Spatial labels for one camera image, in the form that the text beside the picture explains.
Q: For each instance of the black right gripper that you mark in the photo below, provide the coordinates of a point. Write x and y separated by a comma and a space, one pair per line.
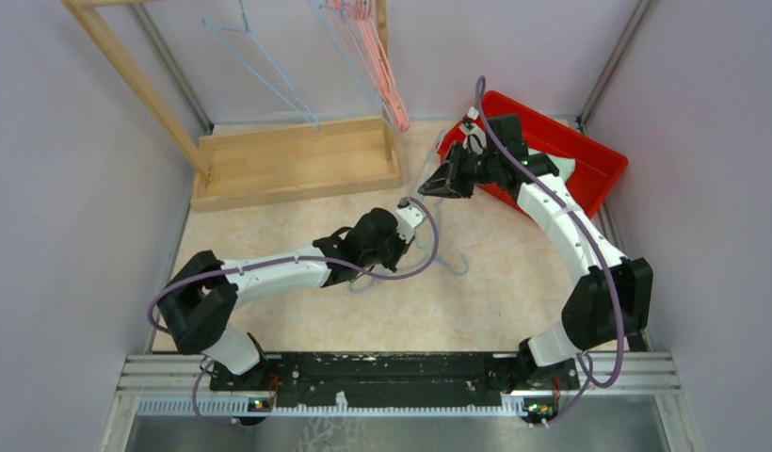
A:
446, 178

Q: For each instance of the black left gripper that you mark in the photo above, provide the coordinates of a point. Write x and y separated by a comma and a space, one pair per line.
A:
401, 246

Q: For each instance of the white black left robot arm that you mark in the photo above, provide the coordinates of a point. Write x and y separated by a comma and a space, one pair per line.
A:
197, 304

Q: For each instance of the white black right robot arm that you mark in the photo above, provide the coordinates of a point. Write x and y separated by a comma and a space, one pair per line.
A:
611, 294

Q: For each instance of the light green folded cloth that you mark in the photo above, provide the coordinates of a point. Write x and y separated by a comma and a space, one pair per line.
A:
565, 166

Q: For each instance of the red plastic bin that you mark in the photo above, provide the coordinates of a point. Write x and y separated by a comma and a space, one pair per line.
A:
596, 167

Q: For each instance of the wooden hanger rack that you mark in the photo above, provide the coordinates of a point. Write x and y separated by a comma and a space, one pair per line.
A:
264, 166

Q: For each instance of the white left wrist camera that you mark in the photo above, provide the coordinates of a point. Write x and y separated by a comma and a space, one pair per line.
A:
409, 217

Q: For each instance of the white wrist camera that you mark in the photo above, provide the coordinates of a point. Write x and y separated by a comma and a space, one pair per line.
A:
409, 217
475, 139

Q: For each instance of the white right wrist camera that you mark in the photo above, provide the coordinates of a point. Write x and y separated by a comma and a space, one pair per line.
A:
475, 139

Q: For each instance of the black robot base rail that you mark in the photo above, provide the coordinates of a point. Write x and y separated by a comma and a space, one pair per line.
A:
412, 380

